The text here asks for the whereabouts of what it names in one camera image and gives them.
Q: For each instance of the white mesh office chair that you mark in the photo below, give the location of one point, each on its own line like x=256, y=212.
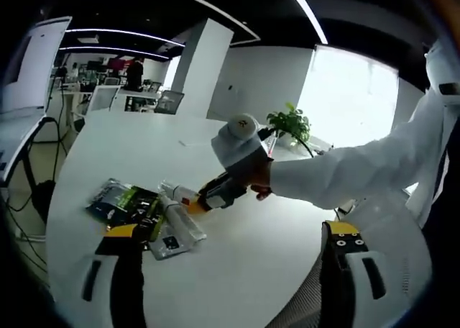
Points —
x=377, y=252

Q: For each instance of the small clear cap skincare bottle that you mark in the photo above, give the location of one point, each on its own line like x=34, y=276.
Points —
x=183, y=220
x=176, y=191

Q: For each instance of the dark green skincare sachet packet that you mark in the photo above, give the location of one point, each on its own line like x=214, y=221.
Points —
x=122, y=202

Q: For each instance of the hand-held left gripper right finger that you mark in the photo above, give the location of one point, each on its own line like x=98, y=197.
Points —
x=334, y=270

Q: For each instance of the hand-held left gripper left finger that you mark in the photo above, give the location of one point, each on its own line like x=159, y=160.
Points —
x=125, y=270

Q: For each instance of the white office desk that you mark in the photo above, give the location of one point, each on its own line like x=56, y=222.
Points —
x=142, y=101

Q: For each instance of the straight ceiling light strip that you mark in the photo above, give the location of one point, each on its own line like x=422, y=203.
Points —
x=305, y=11

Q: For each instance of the potted green plant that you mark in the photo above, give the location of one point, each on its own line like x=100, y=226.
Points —
x=291, y=123

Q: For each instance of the dark office chair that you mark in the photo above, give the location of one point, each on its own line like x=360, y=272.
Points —
x=169, y=103

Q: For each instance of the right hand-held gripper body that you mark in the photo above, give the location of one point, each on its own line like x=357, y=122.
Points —
x=237, y=151

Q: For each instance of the white backed office chair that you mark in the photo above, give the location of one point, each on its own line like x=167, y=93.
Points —
x=104, y=98

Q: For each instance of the curved ceiling light strip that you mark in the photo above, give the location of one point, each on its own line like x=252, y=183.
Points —
x=115, y=52
x=125, y=36

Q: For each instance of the white board panel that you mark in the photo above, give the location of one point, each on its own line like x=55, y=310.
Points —
x=39, y=65

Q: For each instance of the white chest-worn device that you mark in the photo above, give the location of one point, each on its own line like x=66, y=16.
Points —
x=440, y=65

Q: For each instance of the person's right hand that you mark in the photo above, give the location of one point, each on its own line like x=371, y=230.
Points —
x=264, y=180

